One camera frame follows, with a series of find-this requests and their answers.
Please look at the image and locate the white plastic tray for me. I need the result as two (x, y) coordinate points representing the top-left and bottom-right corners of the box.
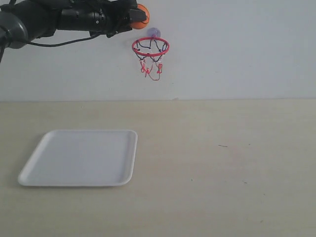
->
(18, 129), (138, 187)

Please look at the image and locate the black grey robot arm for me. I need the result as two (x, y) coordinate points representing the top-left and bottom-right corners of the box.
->
(0, 0), (150, 54)

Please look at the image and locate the red mini basketball hoop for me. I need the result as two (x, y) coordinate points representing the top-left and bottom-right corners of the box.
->
(131, 37), (170, 81)

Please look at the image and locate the black cable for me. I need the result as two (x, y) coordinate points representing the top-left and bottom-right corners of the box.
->
(24, 33), (109, 48)

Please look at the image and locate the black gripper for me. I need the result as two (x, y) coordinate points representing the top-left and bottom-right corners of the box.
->
(59, 0), (148, 38)

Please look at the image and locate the small orange basketball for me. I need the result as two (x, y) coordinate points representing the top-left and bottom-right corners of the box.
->
(130, 4), (150, 30)

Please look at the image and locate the clear purple suction cup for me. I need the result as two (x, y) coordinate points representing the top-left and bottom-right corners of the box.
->
(147, 28), (161, 38)

